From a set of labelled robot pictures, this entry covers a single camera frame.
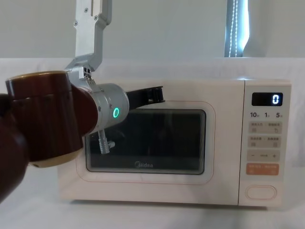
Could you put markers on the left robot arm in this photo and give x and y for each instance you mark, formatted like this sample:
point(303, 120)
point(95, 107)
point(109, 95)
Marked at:
point(47, 114)

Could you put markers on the cream microwave oven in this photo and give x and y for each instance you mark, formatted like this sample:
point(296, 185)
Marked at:
point(166, 190)

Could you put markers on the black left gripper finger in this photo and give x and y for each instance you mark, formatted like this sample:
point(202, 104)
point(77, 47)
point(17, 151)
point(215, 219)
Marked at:
point(156, 94)

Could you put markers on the white curtain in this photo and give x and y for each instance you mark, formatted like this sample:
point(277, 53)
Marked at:
point(166, 28)

